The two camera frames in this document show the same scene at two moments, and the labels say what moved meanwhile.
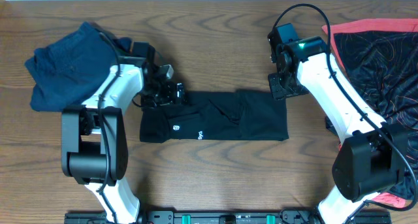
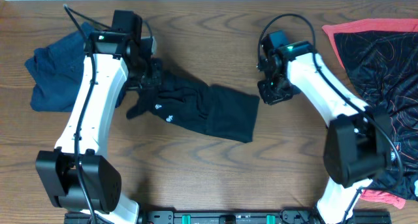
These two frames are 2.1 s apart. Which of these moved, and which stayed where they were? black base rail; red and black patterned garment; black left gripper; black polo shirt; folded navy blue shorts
Moved: black polo shirt; black left gripper
Stayed: black base rail; folded navy blue shorts; red and black patterned garment
